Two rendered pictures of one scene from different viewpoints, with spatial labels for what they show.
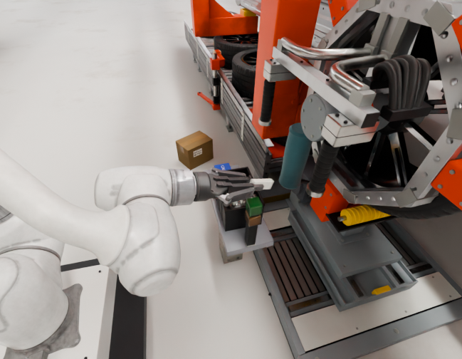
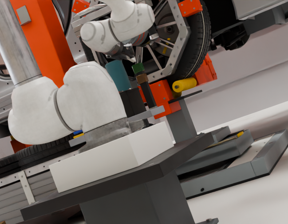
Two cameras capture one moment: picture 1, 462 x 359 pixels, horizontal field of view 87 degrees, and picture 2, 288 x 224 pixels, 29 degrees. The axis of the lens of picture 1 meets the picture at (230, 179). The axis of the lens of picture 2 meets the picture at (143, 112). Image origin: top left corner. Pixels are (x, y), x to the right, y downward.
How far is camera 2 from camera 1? 2.27 m
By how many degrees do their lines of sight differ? 63
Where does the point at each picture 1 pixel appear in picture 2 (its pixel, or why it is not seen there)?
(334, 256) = not seen: hidden behind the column
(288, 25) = (54, 34)
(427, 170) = (176, 14)
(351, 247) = not seen: hidden behind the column
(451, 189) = (187, 9)
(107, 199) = (99, 24)
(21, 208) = not seen: outside the picture
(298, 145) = (120, 67)
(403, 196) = (182, 31)
